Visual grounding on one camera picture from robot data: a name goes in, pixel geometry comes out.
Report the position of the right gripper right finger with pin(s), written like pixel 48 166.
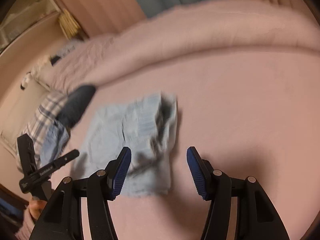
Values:
pixel 256 216

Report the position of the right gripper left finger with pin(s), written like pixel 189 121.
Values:
pixel 61 217

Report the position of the light blue strawberry pants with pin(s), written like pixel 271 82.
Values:
pixel 148 127

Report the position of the person's left hand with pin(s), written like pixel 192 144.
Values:
pixel 35 207

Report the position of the light blue folded jeans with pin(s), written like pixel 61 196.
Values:
pixel 54 142

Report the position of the plaid folded garment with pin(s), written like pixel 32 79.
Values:
pixel 44 115

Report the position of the dark navy folded garment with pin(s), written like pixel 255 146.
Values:
pixel 75 106

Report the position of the white pillow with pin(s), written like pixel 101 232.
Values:
pixel 17 108

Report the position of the pink bed sheet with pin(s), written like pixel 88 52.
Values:
pixel 250 113

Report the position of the clutter beside bed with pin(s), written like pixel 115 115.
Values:
pixel 46 63

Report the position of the yellow woven basket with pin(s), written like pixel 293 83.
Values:
pixel 70 27

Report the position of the pink rolled duvet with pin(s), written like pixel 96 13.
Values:
pixel 182 30

